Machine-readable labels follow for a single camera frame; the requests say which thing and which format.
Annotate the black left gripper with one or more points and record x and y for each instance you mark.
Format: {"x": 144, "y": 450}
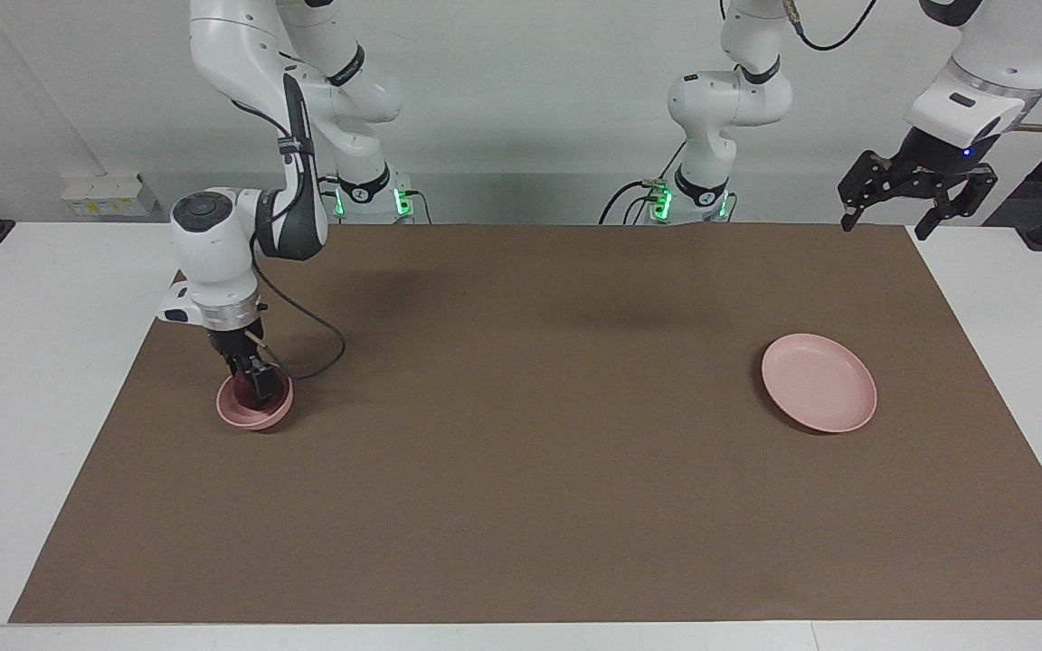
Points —
{"x": 933, "y": 167}

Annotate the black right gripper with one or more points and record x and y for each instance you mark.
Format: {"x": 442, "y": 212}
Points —
{"x": 239, "y": 348}

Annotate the red apple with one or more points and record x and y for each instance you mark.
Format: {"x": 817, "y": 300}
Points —
{"x": 279, "y": 387}

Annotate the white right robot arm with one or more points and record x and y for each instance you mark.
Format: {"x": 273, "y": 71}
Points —
{"x": 213, "y": 244}

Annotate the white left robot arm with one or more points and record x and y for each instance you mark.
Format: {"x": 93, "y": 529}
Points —
{"x": 724, "y": 108}

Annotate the pink bowl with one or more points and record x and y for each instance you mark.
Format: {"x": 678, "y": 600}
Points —
{"x": 250, "y": 418}

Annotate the pink plate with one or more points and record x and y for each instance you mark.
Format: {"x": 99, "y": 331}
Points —
{"x": 818, "y": 382}

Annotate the brown table mat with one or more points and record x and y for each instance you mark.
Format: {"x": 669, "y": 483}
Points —
{"x": 521, "y": 470}

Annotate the white wall socket box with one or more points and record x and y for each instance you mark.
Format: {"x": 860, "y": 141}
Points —
{"x": 109, "y": 197}

